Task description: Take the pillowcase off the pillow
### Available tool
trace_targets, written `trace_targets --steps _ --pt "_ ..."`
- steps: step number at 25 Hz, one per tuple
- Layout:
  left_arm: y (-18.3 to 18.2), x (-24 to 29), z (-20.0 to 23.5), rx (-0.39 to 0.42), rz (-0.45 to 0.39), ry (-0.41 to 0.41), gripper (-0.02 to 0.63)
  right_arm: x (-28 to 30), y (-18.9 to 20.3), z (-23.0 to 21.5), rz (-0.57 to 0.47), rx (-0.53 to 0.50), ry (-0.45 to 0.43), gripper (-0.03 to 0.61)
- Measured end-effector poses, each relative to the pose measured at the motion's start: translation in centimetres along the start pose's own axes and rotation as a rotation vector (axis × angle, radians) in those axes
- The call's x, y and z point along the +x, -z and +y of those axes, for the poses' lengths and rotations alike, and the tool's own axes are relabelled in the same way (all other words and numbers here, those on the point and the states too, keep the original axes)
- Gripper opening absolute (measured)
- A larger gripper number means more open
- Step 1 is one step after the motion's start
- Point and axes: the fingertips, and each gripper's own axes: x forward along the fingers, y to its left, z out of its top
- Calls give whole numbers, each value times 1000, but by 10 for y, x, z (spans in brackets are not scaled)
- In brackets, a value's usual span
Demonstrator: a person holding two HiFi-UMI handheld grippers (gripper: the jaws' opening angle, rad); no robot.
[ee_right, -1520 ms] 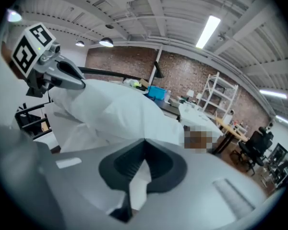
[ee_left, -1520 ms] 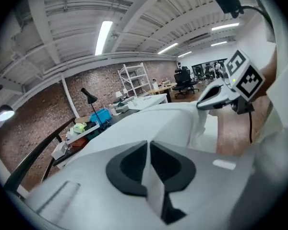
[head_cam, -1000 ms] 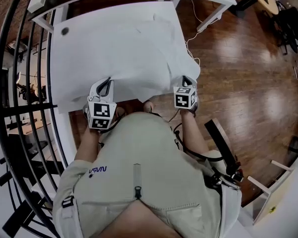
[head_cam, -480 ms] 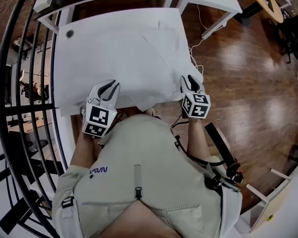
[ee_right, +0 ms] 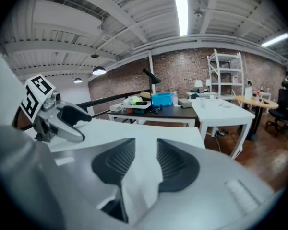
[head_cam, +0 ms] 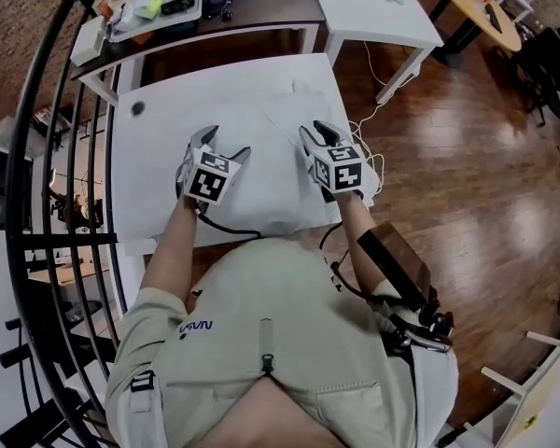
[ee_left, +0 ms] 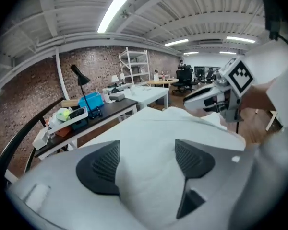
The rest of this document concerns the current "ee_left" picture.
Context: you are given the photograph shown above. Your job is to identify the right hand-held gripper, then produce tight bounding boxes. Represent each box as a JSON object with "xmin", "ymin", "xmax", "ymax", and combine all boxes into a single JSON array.
[{"xmin": 183, "ymin": 57, "xmax": 255, "ymax": 124}]

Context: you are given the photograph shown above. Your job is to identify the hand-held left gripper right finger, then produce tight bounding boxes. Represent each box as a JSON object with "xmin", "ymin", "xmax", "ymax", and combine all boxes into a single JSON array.
[{"xmin": 174, "ymin": 139, "xmax": 255, "ymax": 230}]

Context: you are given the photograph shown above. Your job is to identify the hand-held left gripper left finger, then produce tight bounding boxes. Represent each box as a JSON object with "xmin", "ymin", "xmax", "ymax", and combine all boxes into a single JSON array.
[{"xmin": 7, "ymin": 139, "xmax": 145, "ymax": 230}]

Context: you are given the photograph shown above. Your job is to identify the white cloth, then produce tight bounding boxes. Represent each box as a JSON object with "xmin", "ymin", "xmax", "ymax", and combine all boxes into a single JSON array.
[{"xmin": 80, "ymin": 106, "xmax": 247, "ymax": 228}]

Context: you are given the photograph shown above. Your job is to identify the person's right forearm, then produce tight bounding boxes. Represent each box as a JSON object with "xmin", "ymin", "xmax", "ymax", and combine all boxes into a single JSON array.
[{"xmin": 239, "ymin": 80, "xmax": 277, "ymax": 112}]

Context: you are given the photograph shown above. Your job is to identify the black office chair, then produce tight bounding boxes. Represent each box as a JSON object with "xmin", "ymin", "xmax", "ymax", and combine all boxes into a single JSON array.
[
  {"xmin": 171, "ymin": 65, "xmax": 199, "ymax": 95},
  {"xmin": 204, "ymin": 67, "xmax": 216, "ymax": 84}
]

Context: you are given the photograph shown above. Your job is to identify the round wooden table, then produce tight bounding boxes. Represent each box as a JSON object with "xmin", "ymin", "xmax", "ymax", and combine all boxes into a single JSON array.
[{"xmin": 145, "ymin": 78, "xmax": 180, "ymax": 89}]

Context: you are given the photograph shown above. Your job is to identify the white side table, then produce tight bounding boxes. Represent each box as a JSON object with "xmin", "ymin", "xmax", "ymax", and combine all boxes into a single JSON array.
[{"xmin": 123, "ymin": 85, "xmax": 170, "ymax": 110}]

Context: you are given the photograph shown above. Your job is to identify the white rectangular box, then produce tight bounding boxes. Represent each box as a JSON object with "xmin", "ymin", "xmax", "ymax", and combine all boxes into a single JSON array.
[{"xmin": 32, "ymin": 127, "xmax": 50, "ymax": 151}]

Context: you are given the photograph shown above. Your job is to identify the orange box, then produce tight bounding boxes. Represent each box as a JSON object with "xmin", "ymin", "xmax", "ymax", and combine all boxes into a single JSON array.
[{"xmin": 54, "ymin": 126, "xmax": 72, "ymax": 138}]

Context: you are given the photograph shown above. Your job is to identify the white plastic tray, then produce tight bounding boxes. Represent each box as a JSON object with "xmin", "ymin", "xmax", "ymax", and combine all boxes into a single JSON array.
[{"xmin": 47, "ymin": 106, "xmax": 89, "ymax": 136}]

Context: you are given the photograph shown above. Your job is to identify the teal box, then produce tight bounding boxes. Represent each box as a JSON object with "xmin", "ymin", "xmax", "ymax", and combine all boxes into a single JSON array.
[{"xmin": 70, "ymin": 118, "xmax": 89, "ymax": 131}]

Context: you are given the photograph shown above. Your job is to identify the white plastic bag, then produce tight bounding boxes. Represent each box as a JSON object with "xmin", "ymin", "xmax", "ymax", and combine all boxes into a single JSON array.
[{"xmin": 48, "ymin": 111, "xmax": 63, "ymax": 128}]

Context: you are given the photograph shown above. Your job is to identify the black metal railing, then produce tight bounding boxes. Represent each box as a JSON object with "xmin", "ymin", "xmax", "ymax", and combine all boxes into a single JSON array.
[{"xmin": 0, "ymin": 96, "xmax": 66, "ymax": 184}]

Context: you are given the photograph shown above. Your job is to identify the white shelf rack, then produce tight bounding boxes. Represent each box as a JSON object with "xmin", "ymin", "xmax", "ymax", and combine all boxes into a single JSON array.
[{"xmin": 118, "ymin": 46, "xmax": 152, "ymax": 85}]

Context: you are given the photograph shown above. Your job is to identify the yellow-green pouch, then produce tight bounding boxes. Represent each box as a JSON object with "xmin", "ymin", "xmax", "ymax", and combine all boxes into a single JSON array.
[{"xmin": 56, "ymin": 108, "xmax": 71, "ymax": 122}]

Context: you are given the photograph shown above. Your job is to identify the black pouch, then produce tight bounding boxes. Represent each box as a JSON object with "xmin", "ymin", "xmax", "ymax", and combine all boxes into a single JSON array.
[{"xmin": 68, "ymin": 107, "xmax": 86, "ymax": 120}]

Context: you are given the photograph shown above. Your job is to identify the grey tissue box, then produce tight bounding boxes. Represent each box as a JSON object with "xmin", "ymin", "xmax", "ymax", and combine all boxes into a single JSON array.
[{"xmin": 108, "ymin": 92, "xmax": 126, "ymax": 102}]

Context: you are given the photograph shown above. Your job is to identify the brown cardboard box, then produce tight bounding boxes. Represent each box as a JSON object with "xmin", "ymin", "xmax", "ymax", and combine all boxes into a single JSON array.
[{"xmin": 60, "ymin": 99, "xmax": 80, "ymax": 108}]

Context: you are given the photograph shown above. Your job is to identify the blue plastic bin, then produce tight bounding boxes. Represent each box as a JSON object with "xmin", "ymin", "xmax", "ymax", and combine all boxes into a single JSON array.
[{"xmin": 77, "ymin": 91, "xmax": 105, "ymax": 112}]

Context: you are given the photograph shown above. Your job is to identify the black rectangular device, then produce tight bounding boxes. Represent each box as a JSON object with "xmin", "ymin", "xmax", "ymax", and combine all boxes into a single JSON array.
[{"xmin": 263, "ymin": 0, "xmax": 283, "ymax": 41}]

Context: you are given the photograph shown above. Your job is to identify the black desk lamp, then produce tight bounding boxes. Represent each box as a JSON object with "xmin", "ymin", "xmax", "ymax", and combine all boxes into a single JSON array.
[{"xmin": 70, "ymin": 64, "xmax": 104, "ymax": 120}]

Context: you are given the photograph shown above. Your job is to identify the dark top white frame table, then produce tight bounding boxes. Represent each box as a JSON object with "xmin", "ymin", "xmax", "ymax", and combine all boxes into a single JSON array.
[{"xmin": 34, "ymin": 97, "xmax": 139, "ymax": 161}]

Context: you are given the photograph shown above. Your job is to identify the white wall pipe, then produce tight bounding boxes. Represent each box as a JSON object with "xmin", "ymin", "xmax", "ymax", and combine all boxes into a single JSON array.
[{"xmin": 54, "ymin": 46, "xmax": 71, "ymax": 101}]

